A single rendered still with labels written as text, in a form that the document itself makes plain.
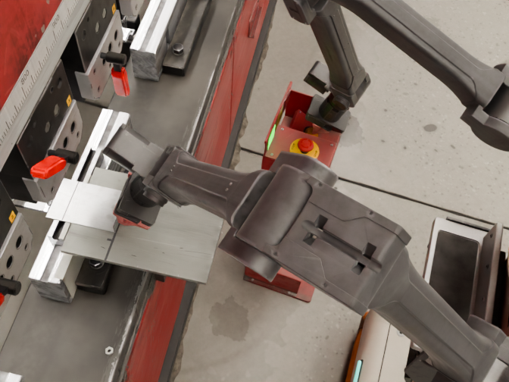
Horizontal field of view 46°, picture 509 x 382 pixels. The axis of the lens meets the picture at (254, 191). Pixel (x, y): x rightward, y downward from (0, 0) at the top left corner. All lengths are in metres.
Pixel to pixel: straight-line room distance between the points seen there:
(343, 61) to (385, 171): 1.29
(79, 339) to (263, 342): 1.00
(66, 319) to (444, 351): 0.75
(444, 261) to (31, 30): 0.75
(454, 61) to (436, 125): 1.68
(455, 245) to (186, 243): 0.47
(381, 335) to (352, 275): 1.37
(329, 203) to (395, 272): 0.08
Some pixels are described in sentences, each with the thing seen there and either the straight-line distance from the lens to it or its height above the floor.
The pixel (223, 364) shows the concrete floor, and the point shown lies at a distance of 2.04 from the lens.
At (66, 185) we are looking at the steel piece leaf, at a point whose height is 1.00.
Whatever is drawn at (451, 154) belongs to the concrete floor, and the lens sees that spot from 2.58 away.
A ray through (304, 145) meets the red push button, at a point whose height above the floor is 0.81.
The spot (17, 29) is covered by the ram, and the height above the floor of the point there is 1.46.
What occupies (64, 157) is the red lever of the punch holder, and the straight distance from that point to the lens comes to 0.87.
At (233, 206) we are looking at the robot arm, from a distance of 0.56.
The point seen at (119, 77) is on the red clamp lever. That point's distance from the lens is 1.03.
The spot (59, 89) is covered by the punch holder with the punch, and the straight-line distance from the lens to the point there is 0.89.
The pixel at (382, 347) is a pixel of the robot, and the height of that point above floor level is 0.28.
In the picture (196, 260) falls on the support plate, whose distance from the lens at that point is 1.06.
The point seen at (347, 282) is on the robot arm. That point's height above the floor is 1.54.
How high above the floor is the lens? 1.97
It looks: 59 degrees down
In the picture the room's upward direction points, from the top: 7 degrees clockwise
